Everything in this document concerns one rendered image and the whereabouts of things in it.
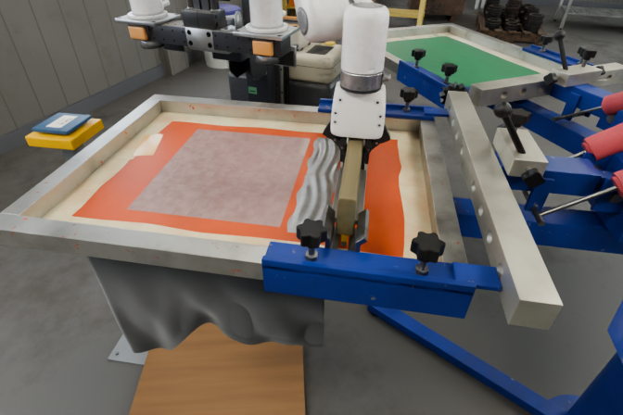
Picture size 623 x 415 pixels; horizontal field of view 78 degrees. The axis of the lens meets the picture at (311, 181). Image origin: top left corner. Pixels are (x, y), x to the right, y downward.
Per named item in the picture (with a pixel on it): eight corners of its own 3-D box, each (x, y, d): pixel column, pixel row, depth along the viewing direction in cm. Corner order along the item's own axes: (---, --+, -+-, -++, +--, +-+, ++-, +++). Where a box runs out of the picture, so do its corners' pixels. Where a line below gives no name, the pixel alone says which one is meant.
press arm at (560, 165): (494, 188, 74) (502, 166, 71) (488, 171, 79) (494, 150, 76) (591, 197, 72) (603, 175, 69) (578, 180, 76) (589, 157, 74)
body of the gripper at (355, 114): (389, 73, 71) (383, 128, 78) (335, 69, 73) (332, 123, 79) (389, 88, 65) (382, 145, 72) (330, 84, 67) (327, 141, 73)
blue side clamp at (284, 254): (263, 291, 60) (260, 259, 55) (272, 267, 64) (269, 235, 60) (464, 319, 56) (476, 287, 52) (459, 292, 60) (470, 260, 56)
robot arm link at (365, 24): (318, -7, 69) (364, -10, 72) (317, 52, 75) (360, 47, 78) (358, 8, 58) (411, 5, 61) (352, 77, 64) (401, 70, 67)
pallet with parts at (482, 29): (474, 40, 536) (482, 4, 510) (475, 20, 635) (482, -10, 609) (543, 46, 512) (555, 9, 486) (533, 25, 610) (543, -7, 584)
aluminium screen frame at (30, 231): (-9, 243, 66) (-20, 226, 64) (157, 106, 113) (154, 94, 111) (468, 308, 56) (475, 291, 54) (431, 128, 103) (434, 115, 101)
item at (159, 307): (133, 356, 94) (74, 225, 70) (142, 342, 97) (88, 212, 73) (319, 387, 88) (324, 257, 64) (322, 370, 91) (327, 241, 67)
